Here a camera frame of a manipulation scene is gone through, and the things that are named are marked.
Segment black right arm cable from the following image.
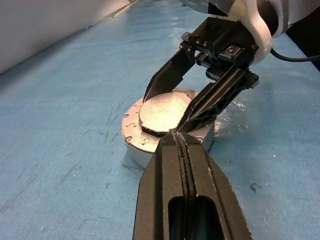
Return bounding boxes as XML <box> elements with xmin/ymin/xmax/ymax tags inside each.
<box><xmin>269</xmin><ymin>47</ymin><xmax>320</xmax><ymax>62</ymax></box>

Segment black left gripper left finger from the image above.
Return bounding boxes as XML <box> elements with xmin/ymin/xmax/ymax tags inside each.
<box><xmin>132</xmin><ymin>131</ymin><xmax>188</xmax><ymax>240</ymax></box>

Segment silver motor housing copper coils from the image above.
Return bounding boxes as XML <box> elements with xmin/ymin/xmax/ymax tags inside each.
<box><xmin>120</xmin><ymin>119</ymin><xmax>216</xmax><ymax>169</ymax></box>

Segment silver lid with circuit board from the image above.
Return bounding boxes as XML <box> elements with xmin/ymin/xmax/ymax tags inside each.
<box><xmin>120</xmin><ymin>87</ymin><xmax>216</xmax><ymax>154</ymax></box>

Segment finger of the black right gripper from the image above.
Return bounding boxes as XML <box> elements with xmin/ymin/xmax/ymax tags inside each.
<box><xmin>174</xmin><ymin>64</ymin><xmax>252</xmax><ymax>134</ymax></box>
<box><xmin>143</xmin><ymin>47</ymin><xmax>196</xmax><ymax>104</ymax></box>

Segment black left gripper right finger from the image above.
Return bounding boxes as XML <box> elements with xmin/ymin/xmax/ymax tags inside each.
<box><xmin>174</xmin><ymin>133</ymin><xmax>254</xmax><ymax>240</ymax></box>

